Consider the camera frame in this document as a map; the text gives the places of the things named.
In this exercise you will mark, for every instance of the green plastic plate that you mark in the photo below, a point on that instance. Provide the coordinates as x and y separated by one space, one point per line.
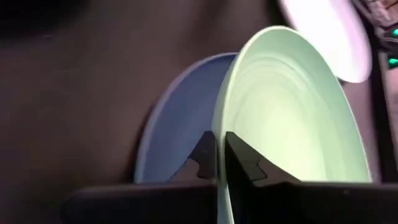
280 109

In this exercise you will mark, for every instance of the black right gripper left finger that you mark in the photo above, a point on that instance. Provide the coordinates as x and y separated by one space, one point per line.
202 199

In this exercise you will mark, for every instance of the pink plastic plate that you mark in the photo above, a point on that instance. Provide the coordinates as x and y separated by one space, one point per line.
326 31

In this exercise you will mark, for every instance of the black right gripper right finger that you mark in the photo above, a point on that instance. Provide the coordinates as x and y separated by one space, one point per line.
248 193

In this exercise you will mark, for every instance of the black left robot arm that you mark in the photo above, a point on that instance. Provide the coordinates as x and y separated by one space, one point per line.
382 21

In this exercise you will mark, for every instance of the black table mat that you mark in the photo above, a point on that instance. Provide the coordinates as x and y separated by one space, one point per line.
77 109

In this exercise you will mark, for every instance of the blue plastic plate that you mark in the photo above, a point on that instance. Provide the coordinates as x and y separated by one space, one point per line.
180 124

